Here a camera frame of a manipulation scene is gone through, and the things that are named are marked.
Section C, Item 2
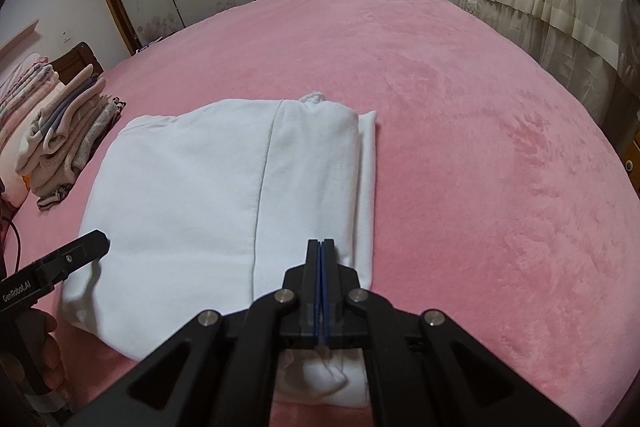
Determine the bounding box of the pink bed blanket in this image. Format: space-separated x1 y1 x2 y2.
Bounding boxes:
0 0 638 427

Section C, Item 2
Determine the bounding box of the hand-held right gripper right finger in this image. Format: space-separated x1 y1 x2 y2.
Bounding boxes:
321 238 581 427

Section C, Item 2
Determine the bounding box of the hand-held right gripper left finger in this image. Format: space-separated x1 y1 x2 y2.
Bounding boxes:
65 239 322 427

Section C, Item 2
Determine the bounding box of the dark wooden headboard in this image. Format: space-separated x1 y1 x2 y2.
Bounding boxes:
50 42 105 82

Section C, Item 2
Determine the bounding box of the pile of folded clothes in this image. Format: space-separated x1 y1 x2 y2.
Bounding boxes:
15 64 126 212

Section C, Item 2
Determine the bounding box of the white printed sweatshirt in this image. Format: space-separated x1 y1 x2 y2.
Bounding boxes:
61 92 379 410

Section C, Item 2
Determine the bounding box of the person's left hand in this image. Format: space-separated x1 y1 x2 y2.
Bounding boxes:
30 308 69 395

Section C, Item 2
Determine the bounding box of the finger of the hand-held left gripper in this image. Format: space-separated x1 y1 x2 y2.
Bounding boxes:
35 229 111 283

